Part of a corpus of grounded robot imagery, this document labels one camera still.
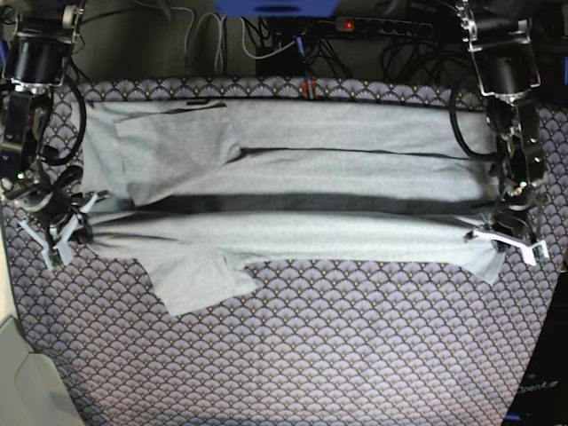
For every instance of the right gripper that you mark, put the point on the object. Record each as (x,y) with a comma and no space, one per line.
(49,204)

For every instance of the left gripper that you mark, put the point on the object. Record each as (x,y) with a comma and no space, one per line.
(509,215)

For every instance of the light grey T-shirt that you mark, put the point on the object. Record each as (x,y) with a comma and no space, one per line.
(196,192)

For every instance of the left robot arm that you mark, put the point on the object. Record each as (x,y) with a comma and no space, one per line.
(500,46)

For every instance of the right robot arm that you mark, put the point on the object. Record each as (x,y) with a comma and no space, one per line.
(34,65)

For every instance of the red black table clamp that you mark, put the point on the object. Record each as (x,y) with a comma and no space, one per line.
(309,89)

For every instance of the black power strip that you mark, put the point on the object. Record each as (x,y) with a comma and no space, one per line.
(382,27)

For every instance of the blue box overhead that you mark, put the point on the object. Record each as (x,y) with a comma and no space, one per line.
(277,8)

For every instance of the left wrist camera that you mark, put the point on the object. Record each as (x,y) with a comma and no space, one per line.
(531,253)

